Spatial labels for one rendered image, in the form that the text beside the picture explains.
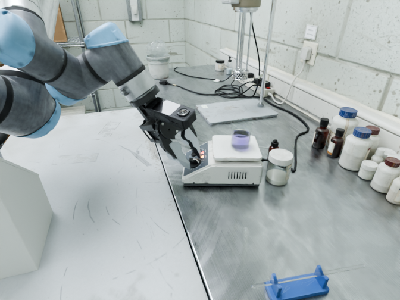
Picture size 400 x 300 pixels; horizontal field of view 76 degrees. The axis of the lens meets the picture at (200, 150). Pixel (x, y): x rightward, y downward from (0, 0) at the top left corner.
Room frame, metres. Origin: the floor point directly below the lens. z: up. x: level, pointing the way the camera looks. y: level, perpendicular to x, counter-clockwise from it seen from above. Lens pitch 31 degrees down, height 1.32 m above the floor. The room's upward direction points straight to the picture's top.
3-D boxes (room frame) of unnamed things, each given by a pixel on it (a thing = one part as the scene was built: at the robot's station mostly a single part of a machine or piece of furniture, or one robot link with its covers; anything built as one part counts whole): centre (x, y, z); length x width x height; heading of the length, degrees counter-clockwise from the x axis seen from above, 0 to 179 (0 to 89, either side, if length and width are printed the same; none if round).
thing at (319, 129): (0.73, -0.39, 0.95); 0.04 x 0.04 x 0.10
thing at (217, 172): (0.58, -0.07, 0.94); 0.22 x 0.13 x 0.08; 89
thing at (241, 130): (0.57, -0.10, 1.02); 0.06 x 0.05 x 0.08; 156
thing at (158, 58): (1.59, 0.25, 1.01); 0.14 x 0.14 x 0.21
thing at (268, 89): (1.41, -0.28, 0.92); 0.40 x 0.06 x 0.04; 18
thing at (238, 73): (1.03, -0.16, 1.17); 0.07 x 0.07 x 0.25
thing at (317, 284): (0.25, -0.16, 0.92); 0.10 x 0.03 x 0.04; 101
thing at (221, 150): (0.58, -0.09, 0.98); 0.12 x 0.12 x 0.01; 89
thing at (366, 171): (0.57, -0.45, 0.92); 0.04 x 0.04 x 0.04
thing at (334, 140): (0.68, -0.41, 0.94); 0.04 x 0.04 x 0.09
